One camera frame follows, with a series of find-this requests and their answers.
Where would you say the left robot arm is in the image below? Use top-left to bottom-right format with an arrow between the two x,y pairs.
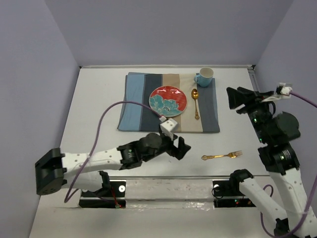
35,132 -> 191,196

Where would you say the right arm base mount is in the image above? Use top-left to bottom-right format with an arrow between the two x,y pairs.
211,180 -> 255,208

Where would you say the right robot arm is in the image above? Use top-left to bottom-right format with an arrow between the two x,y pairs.
226,83 -> 317,238

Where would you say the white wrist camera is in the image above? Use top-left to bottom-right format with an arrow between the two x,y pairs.
159,116 -> 178,140
262,83 -> 293,103

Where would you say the gold spoon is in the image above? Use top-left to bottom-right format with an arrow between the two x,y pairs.
191,88 -> 200,120

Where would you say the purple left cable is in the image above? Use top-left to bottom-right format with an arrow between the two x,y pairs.
63,101 -> 165,204

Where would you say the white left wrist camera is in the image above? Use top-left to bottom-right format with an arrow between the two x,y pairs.
159,116 -> 178,140

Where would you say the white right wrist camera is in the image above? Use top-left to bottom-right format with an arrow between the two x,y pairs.
262,83 -> 293,103

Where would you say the gold fork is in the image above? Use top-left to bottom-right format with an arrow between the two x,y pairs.
201,150 -> 243,161

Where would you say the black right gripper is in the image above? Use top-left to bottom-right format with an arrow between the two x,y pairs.
224,86 -> 272,141

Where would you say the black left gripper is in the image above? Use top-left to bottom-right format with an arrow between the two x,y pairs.
141,130 -> 190,162

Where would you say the red floral ceramic plate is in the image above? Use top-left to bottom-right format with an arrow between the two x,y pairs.
149,86 -> 187,118

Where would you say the light blue mug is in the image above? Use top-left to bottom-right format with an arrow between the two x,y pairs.
194,67 -> 214,87

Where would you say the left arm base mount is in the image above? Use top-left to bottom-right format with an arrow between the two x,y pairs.
79,179 -> 126,209

